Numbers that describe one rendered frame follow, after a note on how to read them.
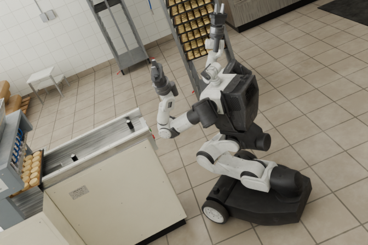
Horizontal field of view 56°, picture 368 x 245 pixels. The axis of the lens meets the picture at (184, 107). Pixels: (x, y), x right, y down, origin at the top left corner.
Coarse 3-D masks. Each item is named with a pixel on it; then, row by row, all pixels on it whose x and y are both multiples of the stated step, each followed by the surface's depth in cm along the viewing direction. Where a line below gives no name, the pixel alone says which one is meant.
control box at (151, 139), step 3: (141, 120) 237; (144, 120) 235; (141, 123) 234; (144, 123) 232; (144, 126) 229; (150, 138) 221; (153, 138) 223; (150, 141) 222; (153, 141) 223; (153, 144) 224; (156, 144) 225; (153, 147) 225; (156, 147) 226
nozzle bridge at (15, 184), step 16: (16, 112) 233; (16, 128) 212; (32, 128) 241; (0, 144) 199; (0, 160) 182; (0, 176) 175; (16, 176) 180; (0, 192) 179; (0, 208) 182; (16, 208) 187; (0, 224) 186
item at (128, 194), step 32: (128, 128) 234; (64, 160) 227; (128, 160) 217; (64, 192) 212; (96, 192) 220; (128, 192) 227; (160, 192) 236; (96, 224) 230; (128, 224) 238; (160, 224) 247
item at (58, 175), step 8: (144, 128) 215; (128, 136) 213; (136, 136) 213; (144, 136) 215; (112, 144) 212; (120, 144) 212; (128, 144) 214; (96, 152) 211; (104, 152) 211; (112, 152) 212; (80, 160) 209; (88, 160) 210; (96, 160) 211; (64, 168) 208; (72, 168) 209; (80, 168) 210; (48, 176) 207; (56, 176) 207; (64, 176) 209; (48, 184) 208
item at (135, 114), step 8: (128, 112) 240; (136, 112) 239; (112, 120) 238; (120, 120) 238; (96, 128) 236; (104, 128) 236; (112, 128) 238; (80, 136) 234; (88, 136) 235; (96, 136) 237; (64, 144) 233; (72, 144) 234; (80, 144) 236; (48, 152) 231; (56, 152) 232; (64, 152) 234; (48, 160) 233
